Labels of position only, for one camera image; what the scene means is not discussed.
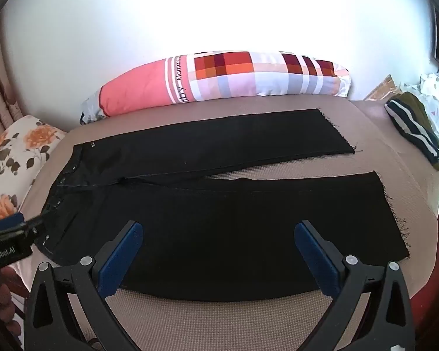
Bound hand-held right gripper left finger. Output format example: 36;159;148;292
24;220;144;351

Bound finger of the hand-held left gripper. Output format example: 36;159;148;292
0;212;44;244

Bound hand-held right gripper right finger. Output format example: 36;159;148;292
294;220;416;351

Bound black pants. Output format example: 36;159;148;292
35;108;410;302

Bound white floral pillow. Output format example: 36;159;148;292
0;115;67;227

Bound olive striped garment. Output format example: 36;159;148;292
384;92;439;171

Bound brown patterned mat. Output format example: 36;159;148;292
365;74;404;101

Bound pink checked long pillow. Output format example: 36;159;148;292
80;50;352;125

